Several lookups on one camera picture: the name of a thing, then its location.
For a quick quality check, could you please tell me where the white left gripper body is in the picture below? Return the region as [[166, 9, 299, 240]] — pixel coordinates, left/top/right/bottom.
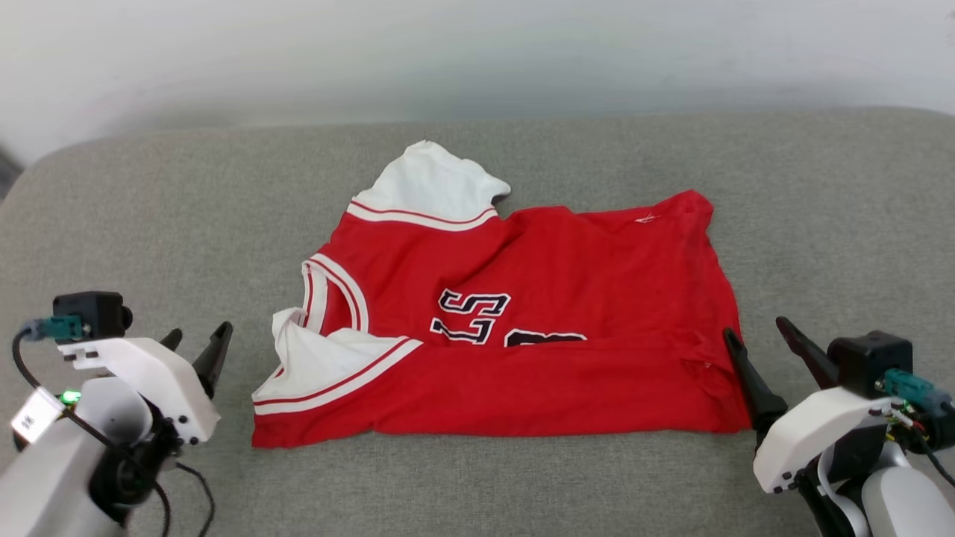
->
[[58, 337, 221, 446]]

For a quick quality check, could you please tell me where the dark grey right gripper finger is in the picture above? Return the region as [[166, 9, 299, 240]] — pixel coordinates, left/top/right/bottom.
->
[[776, 317, 841, 389], [722, 327, 789, 434]]

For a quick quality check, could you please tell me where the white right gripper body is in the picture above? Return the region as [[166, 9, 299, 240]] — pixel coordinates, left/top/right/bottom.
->
[[754, 386, 905, 494]]

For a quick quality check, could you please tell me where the red and white jersey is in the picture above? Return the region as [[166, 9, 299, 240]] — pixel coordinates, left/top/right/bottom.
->
[[251, 139, 753, 449]]

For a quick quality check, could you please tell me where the white tag label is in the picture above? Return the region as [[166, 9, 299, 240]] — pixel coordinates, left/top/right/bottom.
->
[[10, 388, 66, 442]]

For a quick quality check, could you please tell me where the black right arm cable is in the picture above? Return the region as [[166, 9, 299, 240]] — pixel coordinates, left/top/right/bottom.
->
[[907, 429, 955, 489]]

